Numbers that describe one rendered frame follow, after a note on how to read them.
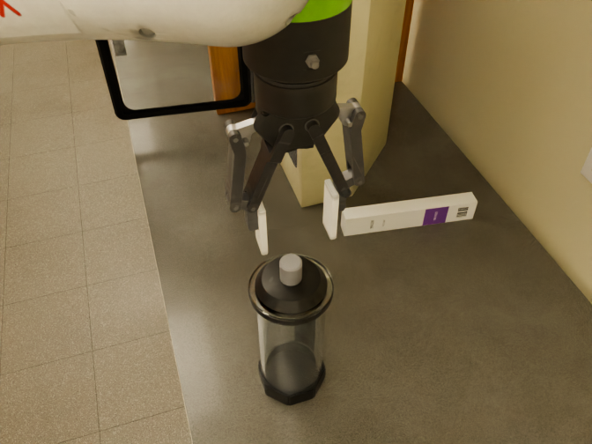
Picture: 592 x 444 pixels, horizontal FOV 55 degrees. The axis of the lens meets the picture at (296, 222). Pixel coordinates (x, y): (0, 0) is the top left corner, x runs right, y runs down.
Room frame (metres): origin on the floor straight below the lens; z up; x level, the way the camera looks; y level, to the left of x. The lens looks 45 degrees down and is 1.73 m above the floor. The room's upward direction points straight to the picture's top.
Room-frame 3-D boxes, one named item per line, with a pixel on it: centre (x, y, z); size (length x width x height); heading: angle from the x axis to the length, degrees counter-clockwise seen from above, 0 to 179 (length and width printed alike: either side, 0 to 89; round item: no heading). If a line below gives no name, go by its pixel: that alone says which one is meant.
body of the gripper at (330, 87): (0.45, 0.00, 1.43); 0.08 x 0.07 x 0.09; 107
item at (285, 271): (0.45, 0.01, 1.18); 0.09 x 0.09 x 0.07
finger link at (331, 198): (0.46, -0.04, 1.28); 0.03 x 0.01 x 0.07; 17
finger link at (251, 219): (0.43, 0.06, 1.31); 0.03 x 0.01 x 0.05; 107
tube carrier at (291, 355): (0.45, 0.01, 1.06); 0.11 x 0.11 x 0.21
